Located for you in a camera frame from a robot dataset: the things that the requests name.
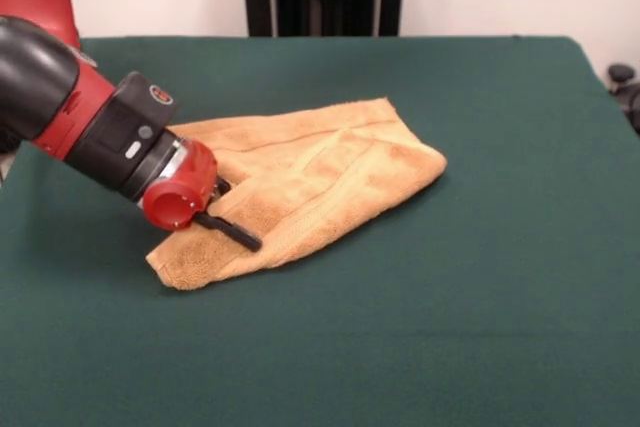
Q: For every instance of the office chair base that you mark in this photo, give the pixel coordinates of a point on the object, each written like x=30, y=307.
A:
x=622, y=74

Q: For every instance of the dark green table cloth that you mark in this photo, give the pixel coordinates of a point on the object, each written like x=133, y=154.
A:
x=350, y=322

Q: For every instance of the tan terry towel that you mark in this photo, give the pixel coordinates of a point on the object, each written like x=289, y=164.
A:
x=325, y=172

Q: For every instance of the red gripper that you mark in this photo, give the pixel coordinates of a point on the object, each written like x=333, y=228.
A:
x=185, y=192

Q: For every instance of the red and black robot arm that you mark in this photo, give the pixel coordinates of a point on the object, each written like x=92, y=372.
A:
x=75, y=107

